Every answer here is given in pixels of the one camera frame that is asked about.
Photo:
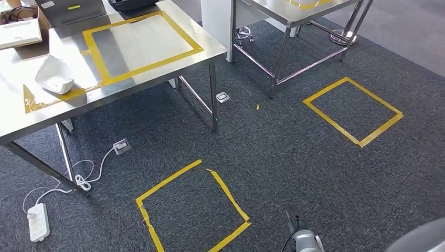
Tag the white moulded plastic part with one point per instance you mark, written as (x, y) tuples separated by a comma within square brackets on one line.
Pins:
[(54, 78)]

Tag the robot grey shoulder shell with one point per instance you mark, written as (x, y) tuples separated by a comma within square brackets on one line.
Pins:
[(420, 238)]

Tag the grey floor socket box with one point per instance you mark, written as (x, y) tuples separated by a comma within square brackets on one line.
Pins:
[(223, 97), (121, 146)]

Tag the yellow floor tape square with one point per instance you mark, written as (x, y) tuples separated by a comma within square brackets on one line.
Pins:
[(167, 182), (325, 91)]

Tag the chrome chair base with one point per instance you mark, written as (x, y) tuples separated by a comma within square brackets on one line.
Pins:
[(244, 34)]

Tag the stainless steel work table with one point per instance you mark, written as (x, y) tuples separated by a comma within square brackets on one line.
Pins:
[(139, 78), (288, 17)]

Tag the white square pillar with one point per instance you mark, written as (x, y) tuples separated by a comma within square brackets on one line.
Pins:
[(215, 24)]

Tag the chrome stanchion base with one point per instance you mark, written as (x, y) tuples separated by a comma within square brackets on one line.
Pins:
[(342, 38)]

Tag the open black zip case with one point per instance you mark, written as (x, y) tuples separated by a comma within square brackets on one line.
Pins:
[(132, 5)]

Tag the grey laptop computer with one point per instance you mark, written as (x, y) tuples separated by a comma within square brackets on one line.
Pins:
[(73, 14)]

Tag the brown cardboard box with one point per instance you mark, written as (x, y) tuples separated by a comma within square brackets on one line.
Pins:
[(44, 24)]

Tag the white power adapter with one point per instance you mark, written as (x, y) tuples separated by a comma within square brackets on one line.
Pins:
[(38, 222)]

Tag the white flat box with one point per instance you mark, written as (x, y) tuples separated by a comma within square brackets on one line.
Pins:
[(19, 34)]

